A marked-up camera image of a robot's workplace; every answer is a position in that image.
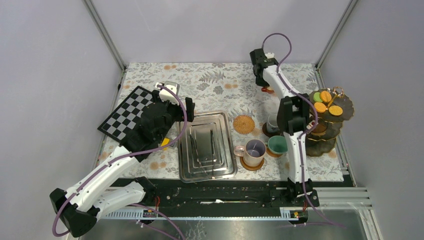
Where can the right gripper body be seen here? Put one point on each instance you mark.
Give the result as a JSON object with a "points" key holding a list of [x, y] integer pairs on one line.
{"points": [[260, 82]]}

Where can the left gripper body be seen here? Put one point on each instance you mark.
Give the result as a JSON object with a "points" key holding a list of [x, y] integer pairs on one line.
{"points": [[175, 113]]}

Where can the woven rattan coaster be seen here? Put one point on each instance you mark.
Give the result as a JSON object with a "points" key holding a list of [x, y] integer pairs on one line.
{"points": [[243, 124]]}

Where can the grey patterned mug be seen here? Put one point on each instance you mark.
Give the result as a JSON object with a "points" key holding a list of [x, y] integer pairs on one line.
{"points": [[272, 124]]}

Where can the green macaron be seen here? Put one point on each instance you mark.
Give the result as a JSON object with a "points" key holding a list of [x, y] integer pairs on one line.
{"points": [[317, 97]]}

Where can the dark walnut coaster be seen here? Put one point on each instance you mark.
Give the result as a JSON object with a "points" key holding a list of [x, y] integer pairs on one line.
{"points": [[266, 130]]}

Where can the orange waffle cookie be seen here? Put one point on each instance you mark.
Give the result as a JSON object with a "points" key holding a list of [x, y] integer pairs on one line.
{"points": [[320, 107]]}

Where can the chocolate cake slice with cherry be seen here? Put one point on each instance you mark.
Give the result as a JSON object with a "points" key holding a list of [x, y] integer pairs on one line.
{"points": [[311, 124]]}

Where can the mint green cup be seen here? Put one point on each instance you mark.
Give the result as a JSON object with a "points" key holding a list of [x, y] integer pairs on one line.
{"points": [[277, 145]]}

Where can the brown wooden saucer coaster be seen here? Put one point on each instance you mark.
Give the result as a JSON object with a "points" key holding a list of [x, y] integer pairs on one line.
{"points": [[251, 168]]}

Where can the light orange wooden coaster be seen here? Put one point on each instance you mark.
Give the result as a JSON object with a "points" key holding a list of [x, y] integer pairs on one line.
{"points": [[272, 154]]}

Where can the yellow waffle cookie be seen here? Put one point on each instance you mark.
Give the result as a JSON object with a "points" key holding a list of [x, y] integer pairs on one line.
{"points": [[335, 110]]}

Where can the small red cup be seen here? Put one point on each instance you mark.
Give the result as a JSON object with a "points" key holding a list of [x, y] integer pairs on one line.
{"points": [[268, 90]]}

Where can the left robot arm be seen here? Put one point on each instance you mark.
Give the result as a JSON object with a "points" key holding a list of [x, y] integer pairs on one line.
{"points": [[82, 205]]}

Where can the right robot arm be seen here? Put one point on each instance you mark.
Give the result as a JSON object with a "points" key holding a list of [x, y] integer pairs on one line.
{"points": [[292, 120]]}

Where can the yellow block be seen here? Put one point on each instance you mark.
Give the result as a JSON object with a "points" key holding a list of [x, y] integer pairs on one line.
{"points": [[165, 143]]}

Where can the black white chessboard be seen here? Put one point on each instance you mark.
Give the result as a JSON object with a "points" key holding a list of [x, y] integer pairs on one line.
{"points": [[126, 115]]}

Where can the stainless steel tray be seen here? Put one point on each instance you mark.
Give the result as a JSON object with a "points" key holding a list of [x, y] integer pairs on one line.
{"points": [[226, 167]]}

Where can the three tier black cake stand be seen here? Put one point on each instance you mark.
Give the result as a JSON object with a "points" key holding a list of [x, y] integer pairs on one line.
{"points": [[322, 139]]}

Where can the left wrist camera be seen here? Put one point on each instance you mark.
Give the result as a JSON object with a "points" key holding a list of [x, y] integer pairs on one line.
{"points": [[167, 91]]}

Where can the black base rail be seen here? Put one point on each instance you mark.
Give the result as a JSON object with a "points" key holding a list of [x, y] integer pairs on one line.
{"points": [[225, 198]]}

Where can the aluminium frame post right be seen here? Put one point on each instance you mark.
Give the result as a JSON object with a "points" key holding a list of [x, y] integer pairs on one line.
{"points": [[335, 34]]}

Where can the aluminium frame post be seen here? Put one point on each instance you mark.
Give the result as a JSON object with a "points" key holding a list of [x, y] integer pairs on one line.
{"points": [[98, 22], [335, 34]]}

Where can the aluminium frame post left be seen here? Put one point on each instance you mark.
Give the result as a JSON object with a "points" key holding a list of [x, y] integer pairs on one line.
{"points": [[98, 22]]}

